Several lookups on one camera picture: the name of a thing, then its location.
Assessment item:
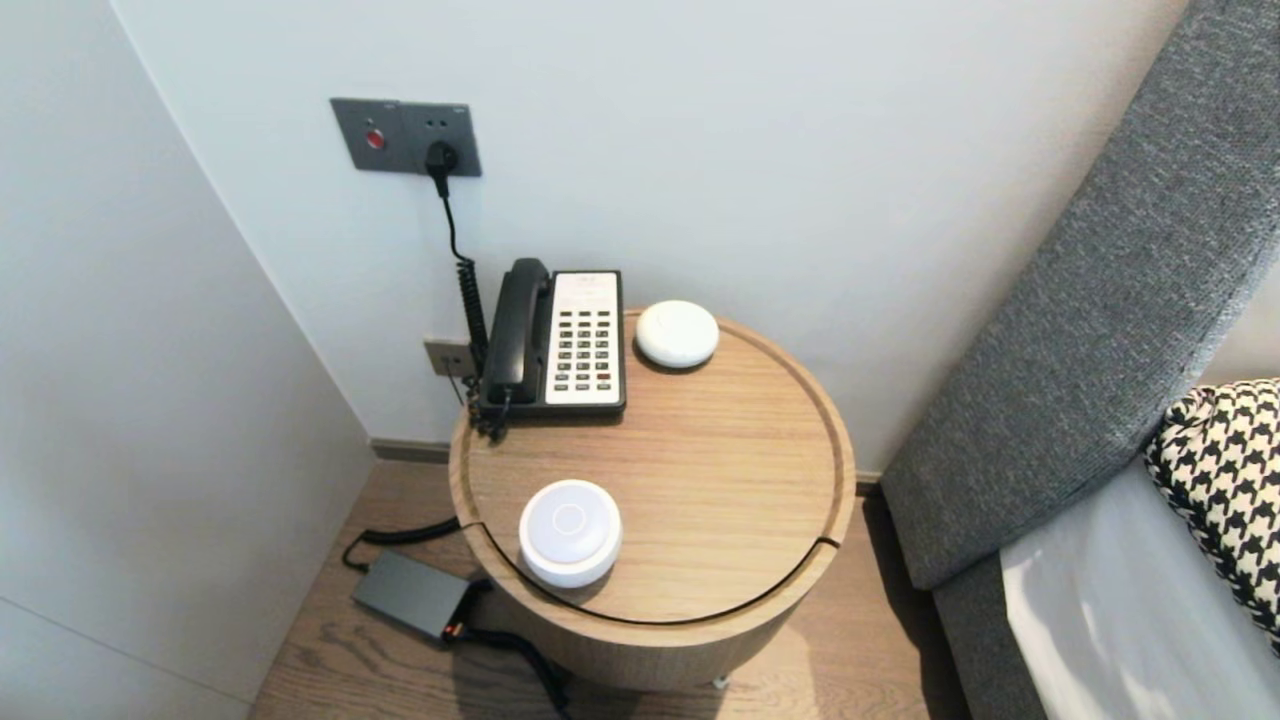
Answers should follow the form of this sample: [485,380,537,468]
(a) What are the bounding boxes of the round wooden bedside table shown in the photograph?
[448,308,858,693]

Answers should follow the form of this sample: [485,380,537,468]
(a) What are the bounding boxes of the white bed sheet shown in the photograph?
[1000,455,1280,720]

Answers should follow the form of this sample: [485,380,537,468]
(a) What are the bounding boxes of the black coiled handset cord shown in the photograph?
[466,385,513,443]

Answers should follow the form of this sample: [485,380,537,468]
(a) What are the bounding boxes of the black telephone handset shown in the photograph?
[484,258,553,406]

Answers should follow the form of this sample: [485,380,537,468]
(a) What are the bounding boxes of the black plug coiled power cord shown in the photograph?
[343,140,491,573]

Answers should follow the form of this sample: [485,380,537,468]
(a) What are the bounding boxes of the black white houndstooth pillow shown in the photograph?
[1143,378,1280,656]

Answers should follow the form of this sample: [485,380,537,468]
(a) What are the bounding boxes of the grey switch panel red button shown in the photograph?
[331,97,403,173]

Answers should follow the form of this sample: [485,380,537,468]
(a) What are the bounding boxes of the grey fabric headboard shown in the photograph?
[880,0,1280,720]

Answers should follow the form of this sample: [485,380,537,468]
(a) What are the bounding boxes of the grey power adapter box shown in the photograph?
[351,551,473,642]

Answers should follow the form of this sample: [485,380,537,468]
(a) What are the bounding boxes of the beige phone wall plate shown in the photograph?
[424,338,479,379]

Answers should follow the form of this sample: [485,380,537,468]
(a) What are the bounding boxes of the flat white dome device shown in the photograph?
[635,300,720,370]

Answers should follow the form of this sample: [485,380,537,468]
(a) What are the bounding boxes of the black white desk telephone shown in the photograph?
[478,268,628,421]

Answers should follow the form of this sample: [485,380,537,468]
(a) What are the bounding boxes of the white round cylinder speaker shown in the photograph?
[517,479,623,590]

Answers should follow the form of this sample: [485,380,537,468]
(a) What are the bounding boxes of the curved wooden table drawer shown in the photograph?
[460,520,841,693]

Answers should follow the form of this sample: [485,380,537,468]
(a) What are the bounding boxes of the grey wall socket panel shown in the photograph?
[398,100,483,179]

